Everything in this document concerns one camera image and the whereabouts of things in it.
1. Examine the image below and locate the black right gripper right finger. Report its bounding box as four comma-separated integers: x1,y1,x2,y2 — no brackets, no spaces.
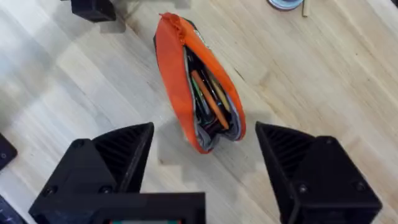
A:
255,121,383,224

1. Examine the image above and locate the black block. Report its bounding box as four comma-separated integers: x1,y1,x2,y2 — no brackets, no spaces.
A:
70,0,117,23

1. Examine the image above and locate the orange zip pencil bag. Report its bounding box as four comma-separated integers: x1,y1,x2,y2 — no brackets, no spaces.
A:
152,12,247,155

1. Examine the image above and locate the black flat plate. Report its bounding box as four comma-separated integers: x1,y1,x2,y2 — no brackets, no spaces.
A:
0,133,19,171

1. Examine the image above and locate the dark flat object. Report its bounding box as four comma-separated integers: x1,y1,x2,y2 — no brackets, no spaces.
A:
0,195,28,224

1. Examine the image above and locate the grey tape roll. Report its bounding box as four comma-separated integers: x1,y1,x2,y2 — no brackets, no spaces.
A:
267,0,304,11

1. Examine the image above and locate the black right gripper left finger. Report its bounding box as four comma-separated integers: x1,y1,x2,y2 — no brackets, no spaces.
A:
28,121,155,215

